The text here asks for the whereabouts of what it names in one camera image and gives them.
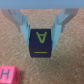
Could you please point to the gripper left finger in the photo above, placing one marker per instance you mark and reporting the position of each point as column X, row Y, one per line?
column 23, row 28

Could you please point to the pink block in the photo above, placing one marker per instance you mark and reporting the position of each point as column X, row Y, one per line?
column 8, row 75

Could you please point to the purple block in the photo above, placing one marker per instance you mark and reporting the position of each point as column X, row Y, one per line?
column 41, row 41

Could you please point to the white cabinet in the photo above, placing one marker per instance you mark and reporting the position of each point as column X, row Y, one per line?
column 41, row 3

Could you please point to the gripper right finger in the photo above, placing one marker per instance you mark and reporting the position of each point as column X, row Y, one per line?
column 59, row 28

